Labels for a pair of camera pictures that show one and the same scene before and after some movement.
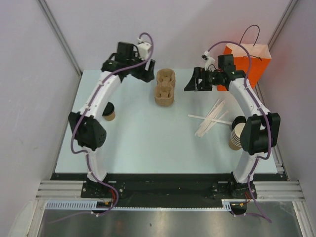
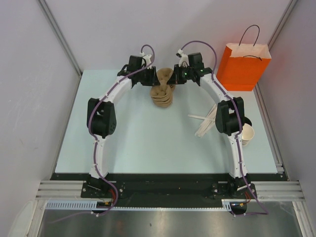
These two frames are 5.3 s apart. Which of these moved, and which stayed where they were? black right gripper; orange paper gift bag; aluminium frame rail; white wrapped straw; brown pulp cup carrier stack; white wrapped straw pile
Moved: brown pulp cup carrier stack; black right gripper
Stayed: orange paper gift bag; white wrapped straw pile; white wrapped straw; aluminium frame rail
